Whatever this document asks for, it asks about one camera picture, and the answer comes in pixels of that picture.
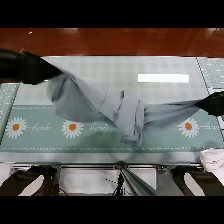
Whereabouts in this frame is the silver frame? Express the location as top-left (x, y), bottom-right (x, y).
top-left (0, 161), bottom-right (224, 197)

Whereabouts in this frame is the grey T-shirt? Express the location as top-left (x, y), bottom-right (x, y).
top-left (45, 71), bottom-right (205, 147)

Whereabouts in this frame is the black cable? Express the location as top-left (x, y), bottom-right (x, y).
top-left (112, 172), bottom-right (126, 197)

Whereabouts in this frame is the white garment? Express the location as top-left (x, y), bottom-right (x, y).
top-left (199, 148), bottom-right (224, 184)

